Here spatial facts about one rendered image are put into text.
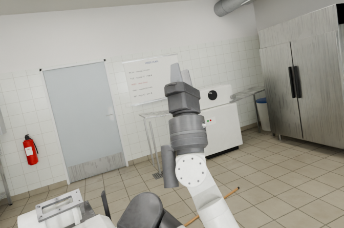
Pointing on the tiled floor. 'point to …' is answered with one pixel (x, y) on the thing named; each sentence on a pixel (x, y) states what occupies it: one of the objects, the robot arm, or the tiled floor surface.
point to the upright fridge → (306, 76)
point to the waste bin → (261, 104)
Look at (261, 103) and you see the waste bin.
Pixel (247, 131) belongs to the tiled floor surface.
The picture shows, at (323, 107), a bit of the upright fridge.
